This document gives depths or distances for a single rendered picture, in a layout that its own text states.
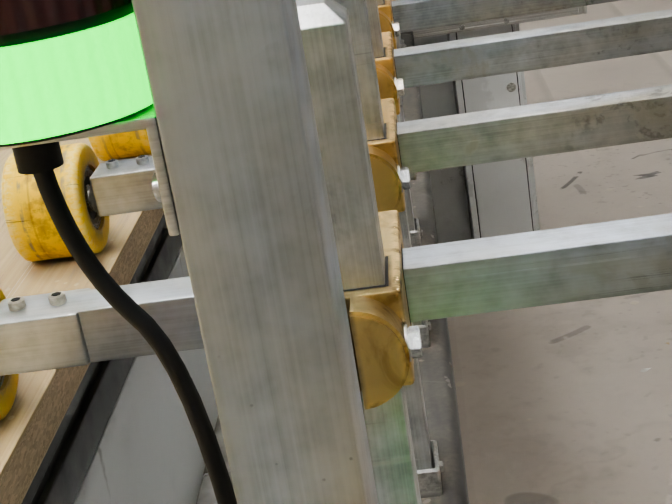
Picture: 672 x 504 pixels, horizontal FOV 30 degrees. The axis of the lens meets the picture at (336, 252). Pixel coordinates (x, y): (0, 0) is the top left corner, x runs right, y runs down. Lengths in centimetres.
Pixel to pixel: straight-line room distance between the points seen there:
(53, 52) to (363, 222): 30
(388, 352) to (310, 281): 26
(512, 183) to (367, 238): 244
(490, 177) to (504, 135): 213
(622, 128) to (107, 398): 40
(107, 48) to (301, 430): 11
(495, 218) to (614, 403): 72
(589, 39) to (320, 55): 59
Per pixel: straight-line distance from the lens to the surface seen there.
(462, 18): 136
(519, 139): 87
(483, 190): 301
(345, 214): 57
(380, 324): 56
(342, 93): 56
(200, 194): 31
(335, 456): 34
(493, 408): 250
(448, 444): 99
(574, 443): 236
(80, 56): 30
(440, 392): 107
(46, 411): 72
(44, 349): 67
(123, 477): 92
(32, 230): 89
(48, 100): 30
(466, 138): 87
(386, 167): 80
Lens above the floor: 119
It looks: 20 degrees down
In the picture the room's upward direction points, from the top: 9 degrees counter-clockwise
